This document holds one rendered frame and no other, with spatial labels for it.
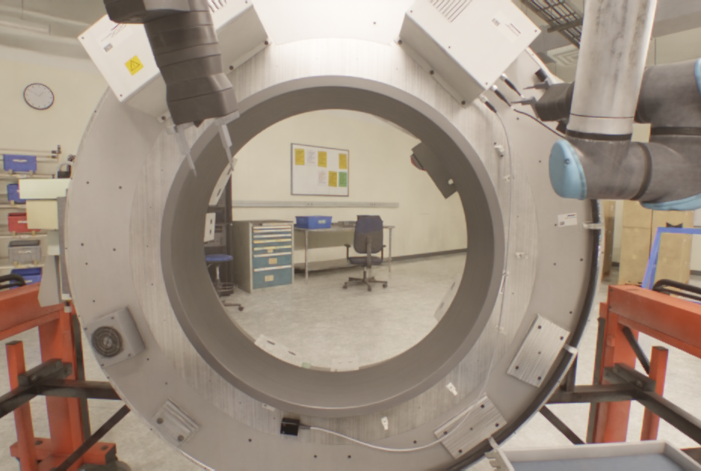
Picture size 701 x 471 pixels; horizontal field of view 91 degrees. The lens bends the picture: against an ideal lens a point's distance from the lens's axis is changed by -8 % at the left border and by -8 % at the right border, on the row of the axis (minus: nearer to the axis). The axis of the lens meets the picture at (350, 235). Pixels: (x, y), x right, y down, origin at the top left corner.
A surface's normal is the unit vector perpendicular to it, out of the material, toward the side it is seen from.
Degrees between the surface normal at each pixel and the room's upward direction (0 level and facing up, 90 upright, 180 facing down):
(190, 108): 114
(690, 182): 104
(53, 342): 90
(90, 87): 90
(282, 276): 90
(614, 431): 90
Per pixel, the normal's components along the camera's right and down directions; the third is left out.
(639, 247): -0.77, 0.04
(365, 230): 0.17, 0.22
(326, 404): 0.03, -1.00
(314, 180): 0.64, 0.07
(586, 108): -0.90, 0.21
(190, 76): -0.08, 0.60
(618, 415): 0.00, 0.08
